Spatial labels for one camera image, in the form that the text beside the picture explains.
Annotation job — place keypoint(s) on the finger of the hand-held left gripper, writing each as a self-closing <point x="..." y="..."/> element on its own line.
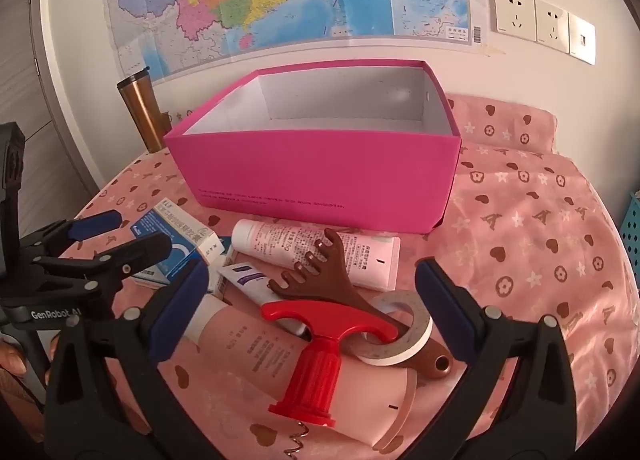
<point x="135" y="251"/>
<point x="95" y="225"/>

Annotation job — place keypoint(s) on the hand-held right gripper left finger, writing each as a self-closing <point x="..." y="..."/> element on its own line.
<point x="175" y="312"/>

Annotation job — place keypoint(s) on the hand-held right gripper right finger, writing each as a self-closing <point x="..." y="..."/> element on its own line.
<point x="442" y="312"/>

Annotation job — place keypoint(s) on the small white purple-label tube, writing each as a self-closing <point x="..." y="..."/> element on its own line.
<point x="245" y="282"/>

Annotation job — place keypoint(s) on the red corkscrew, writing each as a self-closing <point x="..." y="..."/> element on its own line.
<point x="315" y="365"/>

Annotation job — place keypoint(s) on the pink cardboard box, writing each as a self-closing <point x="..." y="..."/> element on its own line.
<point x="310" y="170"/>

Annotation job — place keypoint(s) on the person's left hand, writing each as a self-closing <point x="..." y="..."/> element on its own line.
<point x="11" y="360"/>

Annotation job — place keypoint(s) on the blue white medicine box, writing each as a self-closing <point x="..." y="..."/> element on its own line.
<point x="167" y="235"/>

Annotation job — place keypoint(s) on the grey white tape roll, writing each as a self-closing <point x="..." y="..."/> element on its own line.
<point x="416" y="340"/>

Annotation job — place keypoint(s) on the large pink tube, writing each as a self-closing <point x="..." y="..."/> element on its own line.
<point x="240" y="357"/>

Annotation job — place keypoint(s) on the brown wooden hand massager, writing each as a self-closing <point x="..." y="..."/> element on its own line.
<point x="340" y="287"/>

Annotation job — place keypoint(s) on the pink printed blanket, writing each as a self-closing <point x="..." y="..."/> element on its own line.
<point x="525" y="220"/>

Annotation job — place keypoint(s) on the copper metal tumbler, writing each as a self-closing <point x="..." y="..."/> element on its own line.
<point x="142" y="110"/>

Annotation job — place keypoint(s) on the large white tube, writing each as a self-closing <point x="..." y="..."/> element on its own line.
<point x="280" y="240"/>

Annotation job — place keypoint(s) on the grey door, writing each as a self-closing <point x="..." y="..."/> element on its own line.
<point x="40" y="65"/>

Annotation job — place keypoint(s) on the blue plastic basket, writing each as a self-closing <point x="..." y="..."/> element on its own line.
<point x="632" y="225"/>

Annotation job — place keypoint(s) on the white wall socket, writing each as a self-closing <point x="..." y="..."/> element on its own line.
<point x="552" y="26"/>
<point x="514" y="12"/>

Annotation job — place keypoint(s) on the white wall data plate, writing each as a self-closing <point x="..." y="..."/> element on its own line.
<point x="582" y="39"/>

